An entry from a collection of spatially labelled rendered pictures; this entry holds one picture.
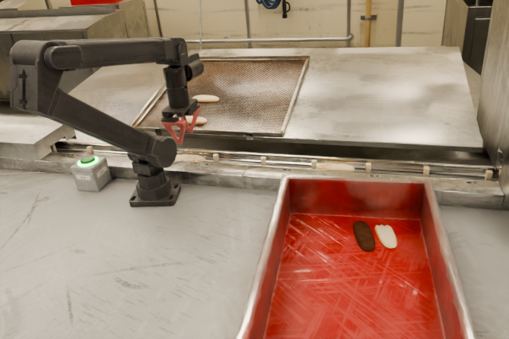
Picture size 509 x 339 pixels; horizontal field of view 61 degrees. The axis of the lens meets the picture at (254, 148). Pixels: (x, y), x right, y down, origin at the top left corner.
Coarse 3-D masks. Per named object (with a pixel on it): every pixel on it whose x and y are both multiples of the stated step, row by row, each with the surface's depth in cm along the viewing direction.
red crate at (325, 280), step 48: (288, 240) 94; (336, 240) 93; (288, 288) 82; (336, 288) 81; (384, 288) 80; (432, 288) 79; (288, 336) 72; (336, 336) 71; (384, 336) 71; (432, 336) 70
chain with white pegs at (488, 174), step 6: (54, 144) 138; (54, 150) 138; (90, 150) 134; (126, 156) 133; (216, 156) 122; (264, 162) 118; (312, 162) 114; (312, 168) 115; (366, 168) 111; (426, 168) 107; (426, 174) 107; (486, 174) 103; (492, 174) 103
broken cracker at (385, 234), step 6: (378, 228) 94; (384, 228) 93; (390, 228) 93; (378, 234) 92; (384, 234) 92; (390, 234) 91; (384, 240) 90; (390, 240) 90; (396, 240) 90; (390, 246) 89; (396, 246) 89
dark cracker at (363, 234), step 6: (354, 222) 97; (360, 222) 96; (354, 228) 95; (360, 228) 94; (366, 228) 94; (354, 234) 93; (360, 234) 92; (366, 234) 92; (372, 234) 92; (360, 240) 91; (366, 240) 90; (372, 240) 90; (360, 246) 90; (366, 246) 89; (372, 246) 89
